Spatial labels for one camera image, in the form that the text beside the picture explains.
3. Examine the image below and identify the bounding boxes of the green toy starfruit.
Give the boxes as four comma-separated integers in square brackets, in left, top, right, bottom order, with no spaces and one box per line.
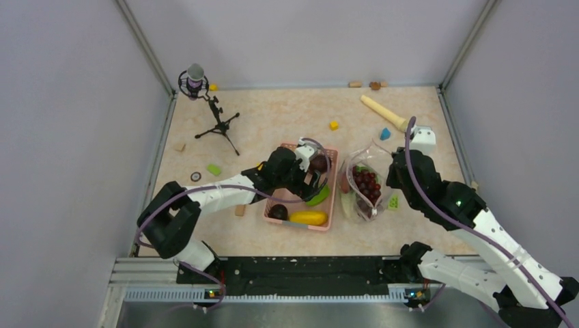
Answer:
[305,184,330,207]

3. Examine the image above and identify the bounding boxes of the dark maroon toy fruit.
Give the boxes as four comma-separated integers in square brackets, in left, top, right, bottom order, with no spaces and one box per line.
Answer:
[308,154,332,174]

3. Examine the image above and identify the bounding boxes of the pink plastic basket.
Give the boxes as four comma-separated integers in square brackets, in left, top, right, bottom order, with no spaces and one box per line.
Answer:
[263,147,339,232]

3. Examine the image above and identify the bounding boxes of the dark purple toy fruit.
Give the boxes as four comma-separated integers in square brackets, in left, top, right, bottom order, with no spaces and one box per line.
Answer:
[268,204,289,221]

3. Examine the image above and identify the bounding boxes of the green toy lettuce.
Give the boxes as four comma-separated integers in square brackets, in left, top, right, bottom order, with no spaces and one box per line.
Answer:
[338,165,374,221]

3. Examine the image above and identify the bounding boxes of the clear zip top bag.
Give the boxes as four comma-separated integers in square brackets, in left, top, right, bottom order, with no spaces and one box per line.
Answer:
[337,140,393,222]

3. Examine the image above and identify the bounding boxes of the dark red toy grapes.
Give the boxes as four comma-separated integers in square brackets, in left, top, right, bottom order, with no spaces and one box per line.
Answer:
[352,166,382,217]

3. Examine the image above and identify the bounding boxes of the magenta toy sweet potato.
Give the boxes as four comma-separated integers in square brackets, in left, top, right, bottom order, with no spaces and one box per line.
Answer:
[339,173,350,194]

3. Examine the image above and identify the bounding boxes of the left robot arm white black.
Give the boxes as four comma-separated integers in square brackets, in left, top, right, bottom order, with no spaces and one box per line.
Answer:
[135,143,324,283]

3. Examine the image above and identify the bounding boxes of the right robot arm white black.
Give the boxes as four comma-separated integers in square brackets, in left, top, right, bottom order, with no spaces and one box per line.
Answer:
[386,148,578,327]

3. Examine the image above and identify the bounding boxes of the yellow cube block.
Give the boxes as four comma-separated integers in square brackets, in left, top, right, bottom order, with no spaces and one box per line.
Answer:
[329,121,339,131]

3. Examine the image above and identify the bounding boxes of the tan wooden block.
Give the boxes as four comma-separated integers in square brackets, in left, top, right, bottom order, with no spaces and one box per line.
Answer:
[234,205,246,217]

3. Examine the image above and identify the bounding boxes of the cream toy rolling pin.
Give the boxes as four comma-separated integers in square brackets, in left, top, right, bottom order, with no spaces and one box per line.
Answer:
[360,95,409,132]

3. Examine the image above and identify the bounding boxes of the blue toy block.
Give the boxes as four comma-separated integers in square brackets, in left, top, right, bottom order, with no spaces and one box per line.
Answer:
[380,128,391,141]

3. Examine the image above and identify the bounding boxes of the green rectangular block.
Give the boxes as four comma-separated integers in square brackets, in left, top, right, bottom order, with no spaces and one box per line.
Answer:
[206,164,222,176]

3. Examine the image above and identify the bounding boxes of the black microphone tripod stand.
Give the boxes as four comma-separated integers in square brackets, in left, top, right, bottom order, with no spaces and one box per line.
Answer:
[195,96,240,156]

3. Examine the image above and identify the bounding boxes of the light wooden cube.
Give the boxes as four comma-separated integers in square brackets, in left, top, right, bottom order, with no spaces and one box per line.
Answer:
[173,142,186,152]

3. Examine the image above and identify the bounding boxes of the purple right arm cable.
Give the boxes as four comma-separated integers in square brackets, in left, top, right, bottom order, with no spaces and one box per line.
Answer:
[404,116,579,328]

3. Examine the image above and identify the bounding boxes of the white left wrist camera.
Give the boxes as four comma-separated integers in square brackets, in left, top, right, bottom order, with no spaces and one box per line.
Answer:
[294,139,319,172]

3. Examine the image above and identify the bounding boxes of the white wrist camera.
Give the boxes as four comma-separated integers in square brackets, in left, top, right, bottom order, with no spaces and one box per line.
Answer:
[409,126,437,155]
[294,139,319,172]

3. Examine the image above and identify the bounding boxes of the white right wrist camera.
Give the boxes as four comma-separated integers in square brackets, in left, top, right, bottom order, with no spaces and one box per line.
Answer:
[409,126,437,155]

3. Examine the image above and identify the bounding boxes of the tan cork block at wall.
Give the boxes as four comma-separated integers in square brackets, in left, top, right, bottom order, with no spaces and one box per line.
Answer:
[348,81,363,88]

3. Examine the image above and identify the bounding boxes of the brown round block at wall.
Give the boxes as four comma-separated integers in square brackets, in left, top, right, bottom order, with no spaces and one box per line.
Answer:
[369,81,382,91]

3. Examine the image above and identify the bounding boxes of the grey microphone with shock mount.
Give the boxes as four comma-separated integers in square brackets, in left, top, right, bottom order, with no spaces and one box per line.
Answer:
[178,63,210,100]

